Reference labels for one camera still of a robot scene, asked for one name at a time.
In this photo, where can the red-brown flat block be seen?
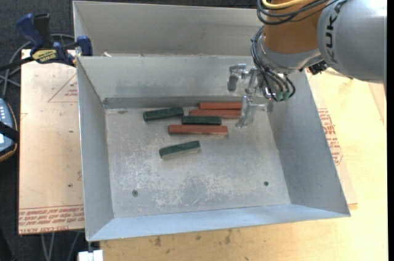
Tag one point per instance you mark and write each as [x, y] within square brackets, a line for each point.
[215, 113]
[197, 130]
[220, 105]

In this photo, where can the grey metal bin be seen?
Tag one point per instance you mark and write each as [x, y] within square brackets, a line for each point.
[197, 179]

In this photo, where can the dark green flat block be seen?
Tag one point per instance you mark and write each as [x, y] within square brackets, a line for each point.
[163, 114]
[201, 120]
[180, 149]

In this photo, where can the black cylinder on white bracket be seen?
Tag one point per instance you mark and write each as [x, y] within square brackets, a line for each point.
[317, 68]

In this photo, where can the brown cardboard board, red print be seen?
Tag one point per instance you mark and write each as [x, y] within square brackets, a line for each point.
[49, 142]

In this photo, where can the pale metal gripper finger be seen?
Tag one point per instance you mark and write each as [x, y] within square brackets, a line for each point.
[251, 113]
[243, 114]

